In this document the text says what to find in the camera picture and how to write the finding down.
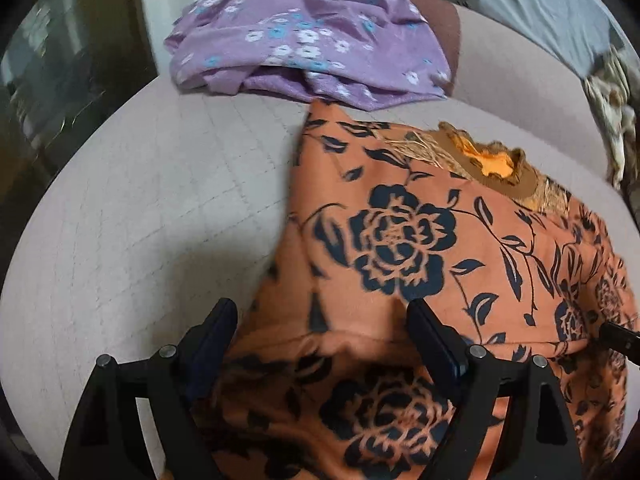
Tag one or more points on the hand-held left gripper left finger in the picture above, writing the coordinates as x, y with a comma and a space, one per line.
216, 345

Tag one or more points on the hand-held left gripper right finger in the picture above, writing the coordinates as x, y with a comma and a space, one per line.
434, 347

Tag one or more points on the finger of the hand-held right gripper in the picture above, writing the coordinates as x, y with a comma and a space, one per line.
622, 338

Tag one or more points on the orange floral garment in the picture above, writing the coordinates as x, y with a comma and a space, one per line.
400, 240

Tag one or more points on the beige quilted sofa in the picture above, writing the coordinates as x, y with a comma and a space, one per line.
150, 210

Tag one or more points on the beige patterned cloth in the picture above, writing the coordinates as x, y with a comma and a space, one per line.
612, 105

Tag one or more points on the brown cushion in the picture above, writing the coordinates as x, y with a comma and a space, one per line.
445, 30

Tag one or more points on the purple floral garment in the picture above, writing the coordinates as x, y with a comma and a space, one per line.
300, 35

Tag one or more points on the grey-blue cloth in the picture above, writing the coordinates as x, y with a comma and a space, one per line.
540, 5

